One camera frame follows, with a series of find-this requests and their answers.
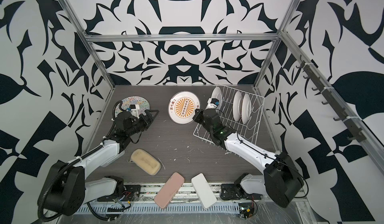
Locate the colourful squiggle pattern plate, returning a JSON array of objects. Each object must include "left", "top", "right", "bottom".
[{"left": 113, "top": 96, "right": 151, "bottom": 118}]

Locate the orange sunburst pattern plate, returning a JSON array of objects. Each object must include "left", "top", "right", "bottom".
[{"left": 168, "top": 91, "right": 201, "bottom": 125}]

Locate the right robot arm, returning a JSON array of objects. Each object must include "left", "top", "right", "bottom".
[{"left": 193, "top": 109, "right": 308, "bottom": 208}]

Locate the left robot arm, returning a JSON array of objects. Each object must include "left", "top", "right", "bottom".
[{"left": 37, "top": 108, "right": 159, "bottom": 222}]

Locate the white plate in rack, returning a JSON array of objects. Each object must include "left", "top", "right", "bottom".
[
  {"left": 242, "top": 93, "right": 252, "bottom": 125},
  {"left": 233, "top": 91, "right": 243, "bottom": 122}
]

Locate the beige glasses case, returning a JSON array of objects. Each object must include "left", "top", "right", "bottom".
[{"left": 131, "top": 149, "right": 162, "bottom": 176}]

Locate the pink glasses case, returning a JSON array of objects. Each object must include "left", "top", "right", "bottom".
[{"left": 154, "top": 172, "right": 185, "bottom": 210}]

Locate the white glasses case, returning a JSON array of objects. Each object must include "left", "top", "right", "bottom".
[{"left": 191, "top": 173, "right": 217, "bottom": 209}]

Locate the small circuit board with LED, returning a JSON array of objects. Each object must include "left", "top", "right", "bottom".
[{"left": 239, "top": 202, "right": 258, "bottom": 219}]

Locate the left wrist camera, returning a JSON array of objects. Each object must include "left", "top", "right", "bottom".
[{"left": 126, "top": 104, "right": 140, "bottom": 119}]

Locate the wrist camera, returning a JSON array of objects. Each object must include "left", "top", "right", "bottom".
[
  {"left": 126, "top": 104, "right": 140, "bottom": 119},
  {"left": 206, "top": 98, "right": 220, "bottom": 109}
]

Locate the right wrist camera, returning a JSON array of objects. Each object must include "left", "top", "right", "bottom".
[{"left": 206, "top": 98, "right": 220, "bottom": 109}]

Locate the white wire dish rack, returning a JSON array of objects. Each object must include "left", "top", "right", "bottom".
[{"left": 193, "top": 84, "right": 267, "bottom": 150}]

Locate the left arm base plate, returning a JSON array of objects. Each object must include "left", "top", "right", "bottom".
[{"left": 97, "top": 185, "right": 142, "bottom": 202}]

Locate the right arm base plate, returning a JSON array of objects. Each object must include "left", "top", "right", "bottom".
[{"left": 220, "top": 184, "right": 263, "bottom": 201}]

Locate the aluminium front mounting rail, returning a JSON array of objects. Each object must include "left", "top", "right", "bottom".
[{"left": 80, "top": 180, "right": 309, "bottom": 206}]

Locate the white slotted cable duct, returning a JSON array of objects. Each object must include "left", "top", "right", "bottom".
[{"left": 92, "top": 203, "right": 240, "bottom": 215}]

